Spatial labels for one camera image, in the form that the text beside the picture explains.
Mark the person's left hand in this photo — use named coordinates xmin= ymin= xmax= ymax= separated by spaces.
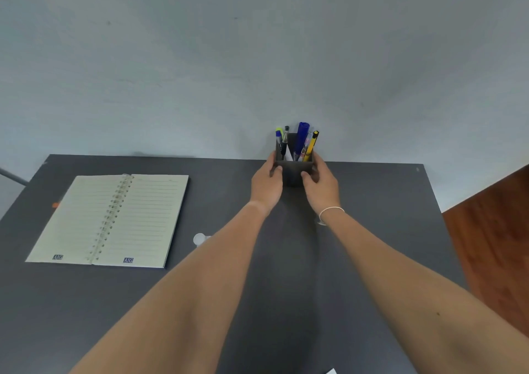
xmin=250 ymin=151 xmax=284 ymax=217

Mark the person's right hand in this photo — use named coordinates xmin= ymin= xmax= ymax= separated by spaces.
xmin=300 ymin=151 xmax=341 ymax=215

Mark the black pen holder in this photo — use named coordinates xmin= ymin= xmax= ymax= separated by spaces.
xmin=275 ymin=133 xmax=315 ymax=188

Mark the person's left forearm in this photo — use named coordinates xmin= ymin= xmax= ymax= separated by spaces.
xmin=68 ymin=201 xmax=270 ymax=374

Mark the person's right forearm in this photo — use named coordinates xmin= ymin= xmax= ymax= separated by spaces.
xmin=319 ymin=208 xmax=529 ymax=374

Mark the pink pen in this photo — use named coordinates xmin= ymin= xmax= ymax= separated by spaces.
xmin=298 ymin=133 xmax=312 ymax=162

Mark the yellow and black pen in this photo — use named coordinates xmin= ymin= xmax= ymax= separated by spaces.
xmin=303 ymin=131 xmax=320 ymax=163

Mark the blue marker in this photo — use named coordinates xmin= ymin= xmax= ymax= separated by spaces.
xmin=293 ymin=122 xmax=311 ymax=162

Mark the white wristband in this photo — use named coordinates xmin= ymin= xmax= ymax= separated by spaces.
xmin=318 ymin=207 xmax=345 ymax=226

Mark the open spiral notebook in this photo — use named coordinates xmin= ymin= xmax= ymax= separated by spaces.
xmin=25 ymin=174 xmax=189 ymax=269

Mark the grey metal bar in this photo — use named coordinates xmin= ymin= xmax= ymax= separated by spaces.
xmin=0 ymin=168 xmax=29 ymax=187

